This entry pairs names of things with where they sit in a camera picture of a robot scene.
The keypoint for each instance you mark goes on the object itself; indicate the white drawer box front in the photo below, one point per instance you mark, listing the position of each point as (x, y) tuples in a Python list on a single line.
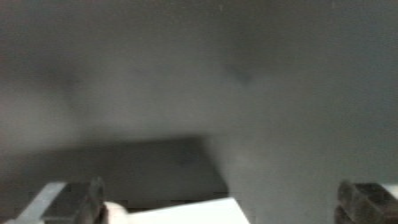
[(212, 212)]

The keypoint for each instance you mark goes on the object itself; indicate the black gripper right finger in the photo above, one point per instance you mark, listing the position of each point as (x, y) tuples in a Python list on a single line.
[(367, 203)]

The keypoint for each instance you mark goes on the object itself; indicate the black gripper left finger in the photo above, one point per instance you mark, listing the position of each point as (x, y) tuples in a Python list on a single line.
[(66, 204)]

